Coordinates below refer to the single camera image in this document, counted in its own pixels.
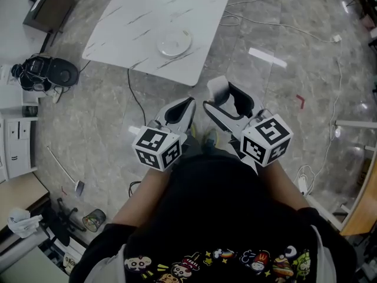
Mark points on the long white power strip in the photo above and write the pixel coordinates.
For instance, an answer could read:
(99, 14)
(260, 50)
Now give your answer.
(302, 185)

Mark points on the white cup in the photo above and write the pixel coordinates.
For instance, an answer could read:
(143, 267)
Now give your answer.
(216, 87)

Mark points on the person's left yellow-green shoe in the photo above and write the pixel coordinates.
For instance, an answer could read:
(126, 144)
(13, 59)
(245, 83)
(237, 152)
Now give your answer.
(194, 130)

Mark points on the wooden table with white frame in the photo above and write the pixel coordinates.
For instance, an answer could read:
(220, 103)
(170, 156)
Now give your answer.
(362, 205)

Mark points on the black office chair base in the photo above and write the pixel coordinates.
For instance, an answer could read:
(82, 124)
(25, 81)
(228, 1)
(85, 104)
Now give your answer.
(69, 217)

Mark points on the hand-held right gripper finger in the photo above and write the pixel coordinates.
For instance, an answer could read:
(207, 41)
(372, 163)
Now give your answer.
(248, 99)
(224, 118)

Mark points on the person's black cartoon print shirt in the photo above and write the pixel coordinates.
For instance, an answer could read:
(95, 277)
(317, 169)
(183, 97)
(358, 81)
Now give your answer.
(221, 211)

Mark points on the white power adapter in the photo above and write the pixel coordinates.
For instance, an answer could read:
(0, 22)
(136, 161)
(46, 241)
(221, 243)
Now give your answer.
(337, 38)

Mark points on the crumpled white cloth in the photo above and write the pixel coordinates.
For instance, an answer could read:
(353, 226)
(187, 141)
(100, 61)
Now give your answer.
(23, 223)

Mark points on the white drawer cabinet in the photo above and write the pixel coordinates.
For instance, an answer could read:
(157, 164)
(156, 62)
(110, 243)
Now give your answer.
(17, 149)

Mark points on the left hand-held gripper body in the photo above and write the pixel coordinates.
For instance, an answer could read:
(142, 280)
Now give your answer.
(156, 149)

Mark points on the person's right forearm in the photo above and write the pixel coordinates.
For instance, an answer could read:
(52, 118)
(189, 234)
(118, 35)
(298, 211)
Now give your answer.
(285, 184)

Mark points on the person's left forearm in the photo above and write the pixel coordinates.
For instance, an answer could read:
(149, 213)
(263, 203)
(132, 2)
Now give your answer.
(141, 196)

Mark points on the brown vanity cabinet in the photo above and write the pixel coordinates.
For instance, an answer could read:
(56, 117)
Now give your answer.
(56, 7)

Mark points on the light wooden desk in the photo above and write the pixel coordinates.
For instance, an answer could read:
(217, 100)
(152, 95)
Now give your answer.
(20, 193)

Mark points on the white marble table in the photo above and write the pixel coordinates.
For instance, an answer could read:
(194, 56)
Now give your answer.
(141, 25)

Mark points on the clear glass plate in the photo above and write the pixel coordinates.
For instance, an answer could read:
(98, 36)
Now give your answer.
(173, 42)

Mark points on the person's yellow-green shoe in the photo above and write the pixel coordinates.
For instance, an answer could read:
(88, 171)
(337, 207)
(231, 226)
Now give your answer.
(211, 136)
(194, 130)

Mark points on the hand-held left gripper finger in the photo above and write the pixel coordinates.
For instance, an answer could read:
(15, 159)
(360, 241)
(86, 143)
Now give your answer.
(191, 116)
(179, 111)

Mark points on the dark glass jar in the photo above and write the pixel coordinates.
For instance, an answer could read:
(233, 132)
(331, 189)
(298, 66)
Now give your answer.
(30, 111)

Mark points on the person's right yellow-green shoe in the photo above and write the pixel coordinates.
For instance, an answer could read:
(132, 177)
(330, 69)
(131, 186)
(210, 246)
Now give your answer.
(211, 136)

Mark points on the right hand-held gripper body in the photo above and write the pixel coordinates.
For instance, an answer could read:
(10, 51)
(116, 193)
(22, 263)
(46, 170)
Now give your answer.
(265, 141)

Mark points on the person's dark trousers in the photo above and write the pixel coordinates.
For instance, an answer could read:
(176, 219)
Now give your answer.
(195, 147)

